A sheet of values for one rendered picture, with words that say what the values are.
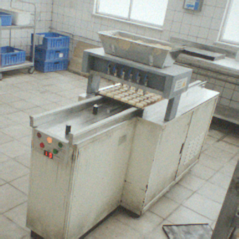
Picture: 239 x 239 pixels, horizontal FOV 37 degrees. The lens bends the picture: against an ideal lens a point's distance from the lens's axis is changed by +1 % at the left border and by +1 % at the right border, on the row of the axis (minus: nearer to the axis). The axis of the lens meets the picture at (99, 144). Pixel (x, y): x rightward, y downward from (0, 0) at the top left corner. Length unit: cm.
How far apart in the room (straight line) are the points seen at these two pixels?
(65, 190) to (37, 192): 24
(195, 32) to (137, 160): 347
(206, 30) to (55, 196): 408
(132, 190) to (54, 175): 79
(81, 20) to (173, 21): 185
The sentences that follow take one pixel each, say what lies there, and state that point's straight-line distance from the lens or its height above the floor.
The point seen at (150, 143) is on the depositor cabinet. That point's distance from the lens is 249.
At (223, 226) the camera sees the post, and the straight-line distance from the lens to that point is 84.
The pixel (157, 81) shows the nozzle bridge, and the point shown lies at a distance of 246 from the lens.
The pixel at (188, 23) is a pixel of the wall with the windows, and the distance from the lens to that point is 579.
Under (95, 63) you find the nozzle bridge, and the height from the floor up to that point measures 109.
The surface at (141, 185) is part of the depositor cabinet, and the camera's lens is 265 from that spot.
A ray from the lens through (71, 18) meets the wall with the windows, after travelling 705.
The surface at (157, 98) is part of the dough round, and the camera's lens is 269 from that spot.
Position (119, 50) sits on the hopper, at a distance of 255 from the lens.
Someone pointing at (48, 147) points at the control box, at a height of 76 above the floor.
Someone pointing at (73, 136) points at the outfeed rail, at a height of 89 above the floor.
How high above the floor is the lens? 168
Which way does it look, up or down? 25 degrees down
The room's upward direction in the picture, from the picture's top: 9 degrees clockwise
